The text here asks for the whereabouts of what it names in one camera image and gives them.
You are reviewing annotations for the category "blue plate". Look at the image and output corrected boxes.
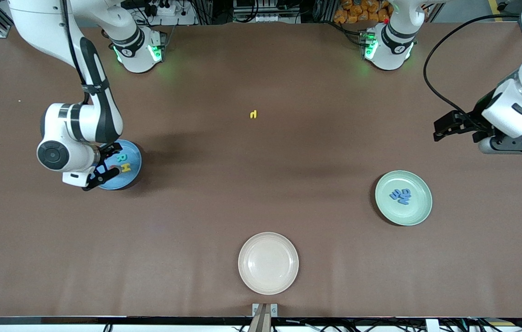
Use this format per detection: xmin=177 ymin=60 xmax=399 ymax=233
xmin=97 ymin=139 xmax=142 ymax=190

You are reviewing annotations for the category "green plate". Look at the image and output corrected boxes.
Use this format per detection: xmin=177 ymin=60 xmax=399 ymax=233
xmin=375 ymin=170 xmax=433 ymax=226

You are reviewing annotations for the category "cream plate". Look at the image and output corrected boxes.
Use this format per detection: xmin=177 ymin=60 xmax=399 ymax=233
xmin=238 ymin=232 xmax=299 ymax=296

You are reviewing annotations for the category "white power strip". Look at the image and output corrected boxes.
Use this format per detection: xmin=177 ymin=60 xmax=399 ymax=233
xmin=147 ymin=0 xmax=178 ymax=17

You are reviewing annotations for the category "pile of orange objects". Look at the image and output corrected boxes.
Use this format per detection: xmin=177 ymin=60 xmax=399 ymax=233
xmin=333 ymin=0 xmax=391 ymax=25

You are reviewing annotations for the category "white electronics box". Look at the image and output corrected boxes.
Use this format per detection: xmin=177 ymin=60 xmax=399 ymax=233
xmin=232 ymin=0 xmax=285 ymax=23

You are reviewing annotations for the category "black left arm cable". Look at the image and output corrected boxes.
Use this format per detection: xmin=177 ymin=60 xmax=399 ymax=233
xmin=423 ymin=14 xmax=520 ymax=118

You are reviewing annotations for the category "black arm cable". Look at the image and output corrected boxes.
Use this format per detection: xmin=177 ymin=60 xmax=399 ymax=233
xmin=423 ymin=14 xmax=520 ymax=118
xmin=60 ymin=0 xmax=105 ymax=104

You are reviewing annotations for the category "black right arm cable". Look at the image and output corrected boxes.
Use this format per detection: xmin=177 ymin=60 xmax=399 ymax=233
xmin=60 ymin=0 xmax=105 ymax=104

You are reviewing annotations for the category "metal table edge bracket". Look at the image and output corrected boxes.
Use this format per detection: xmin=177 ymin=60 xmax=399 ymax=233
xmin=252 ymin=303 xmax=278 ymax=332

